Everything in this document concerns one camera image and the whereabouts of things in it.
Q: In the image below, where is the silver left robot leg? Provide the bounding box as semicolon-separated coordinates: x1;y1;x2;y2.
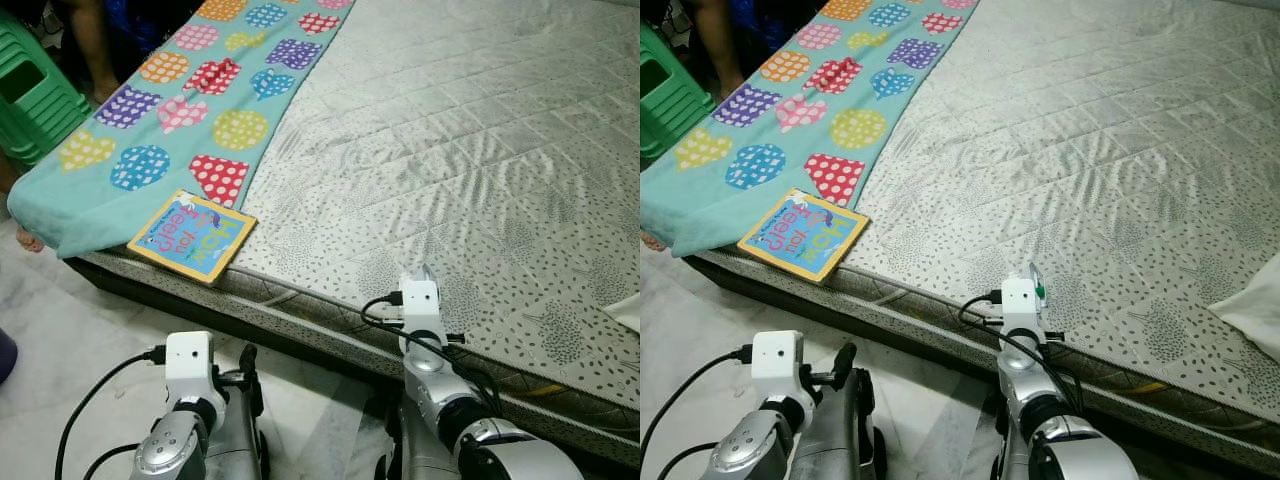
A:
205;385;269;480
815;375;889;480

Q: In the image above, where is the silver robot leg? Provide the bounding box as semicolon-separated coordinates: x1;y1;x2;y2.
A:
205;385;269;480
815;375;889;480
990;420;1031;480
383;400;461;480

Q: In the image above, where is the silver right robot leg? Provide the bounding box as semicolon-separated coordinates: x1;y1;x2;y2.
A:
990;420;1031;480
383;400;461;480

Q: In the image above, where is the white quilted mattress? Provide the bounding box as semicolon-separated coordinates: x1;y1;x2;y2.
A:
70;0;641;466
690;0;1280;446

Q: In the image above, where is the teal mat with coloured shapes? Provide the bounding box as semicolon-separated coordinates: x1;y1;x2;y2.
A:
640;0;979;259
8;0;356;259

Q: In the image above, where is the green plastic stool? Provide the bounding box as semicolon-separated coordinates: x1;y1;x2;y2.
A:
640;22;716;166
0;10;93;166

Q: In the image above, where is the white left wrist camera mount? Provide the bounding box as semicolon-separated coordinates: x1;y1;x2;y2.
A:
163;332;216;421
750;330;806;416

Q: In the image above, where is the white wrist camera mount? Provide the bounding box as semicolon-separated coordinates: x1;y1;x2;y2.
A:
1000;277;1046;346
750;330;806;416
398;280;446;351
163;332;216;421

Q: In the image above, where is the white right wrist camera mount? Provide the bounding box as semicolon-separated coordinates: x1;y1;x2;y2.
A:
1000;277;1046;346
398;280;446;351

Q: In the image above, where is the dark bed frame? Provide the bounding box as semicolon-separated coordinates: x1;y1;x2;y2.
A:
690;250;1280;476
90;255;641;471

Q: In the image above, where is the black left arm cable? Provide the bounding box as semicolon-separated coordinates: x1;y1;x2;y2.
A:
55;345;166;480
640;345;751;480

